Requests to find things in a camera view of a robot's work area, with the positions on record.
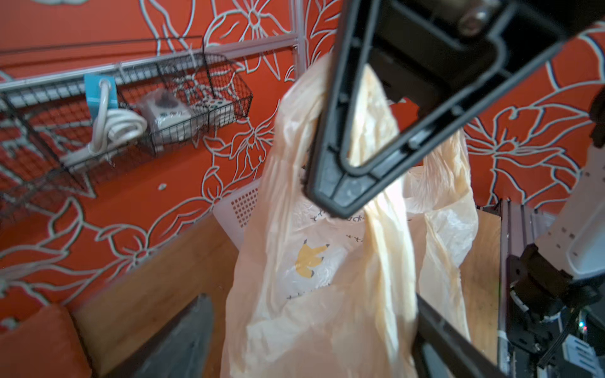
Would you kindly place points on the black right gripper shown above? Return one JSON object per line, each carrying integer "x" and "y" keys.
{"x": 452, "y": 59}

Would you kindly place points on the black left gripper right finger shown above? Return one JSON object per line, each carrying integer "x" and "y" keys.
{"x": 439, "y": 350}

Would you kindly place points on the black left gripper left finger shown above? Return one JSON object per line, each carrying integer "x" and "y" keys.
{"x": 179, "y": 349}

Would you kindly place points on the banana print plastic bag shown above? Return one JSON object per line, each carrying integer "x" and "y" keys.
{"x": 319, "y": 296}

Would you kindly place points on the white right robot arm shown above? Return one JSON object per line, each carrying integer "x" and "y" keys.
{"x": 565, "y": 266}

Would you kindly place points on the pink perforated plastic basket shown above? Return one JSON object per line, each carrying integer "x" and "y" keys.
{"x": 234, "y": 212}

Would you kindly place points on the white button box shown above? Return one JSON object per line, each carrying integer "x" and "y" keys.
{"x": 215, "y": 113}

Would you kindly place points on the white round-dial device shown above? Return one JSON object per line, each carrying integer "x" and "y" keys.
{"x": 166, "y": 116}

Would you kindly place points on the blue white small box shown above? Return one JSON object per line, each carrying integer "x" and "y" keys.
{"x": 93, "y": 93}

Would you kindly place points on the black wire wall basket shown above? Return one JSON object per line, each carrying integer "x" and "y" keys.
{"x": 51, "y": 148}

